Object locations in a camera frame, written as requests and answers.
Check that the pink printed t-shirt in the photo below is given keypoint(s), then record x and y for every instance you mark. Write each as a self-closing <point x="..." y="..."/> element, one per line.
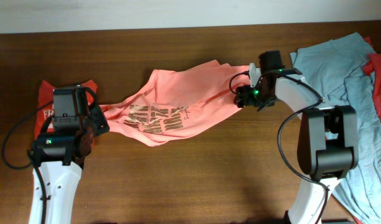
<point x="178" y="105"/>

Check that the red garment under grey shirt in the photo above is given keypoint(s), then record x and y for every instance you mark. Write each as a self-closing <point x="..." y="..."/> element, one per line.
<point x="374" y="65"/>

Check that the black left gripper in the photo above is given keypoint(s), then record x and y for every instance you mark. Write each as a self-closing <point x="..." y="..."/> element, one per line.
<point x="102" y="125"/>

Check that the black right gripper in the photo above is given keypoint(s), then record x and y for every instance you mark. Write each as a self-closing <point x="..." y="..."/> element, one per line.
<point x="243" y="96"/>

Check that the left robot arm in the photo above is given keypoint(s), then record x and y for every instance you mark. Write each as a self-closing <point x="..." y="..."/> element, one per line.
<point x="58" y="159"/>

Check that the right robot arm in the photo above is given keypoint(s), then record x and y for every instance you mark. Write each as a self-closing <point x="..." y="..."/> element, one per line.
<point x="327" y="143"/>

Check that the grey t-shirt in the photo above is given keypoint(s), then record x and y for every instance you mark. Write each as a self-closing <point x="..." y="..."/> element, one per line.
<point x="334" y="69"/>

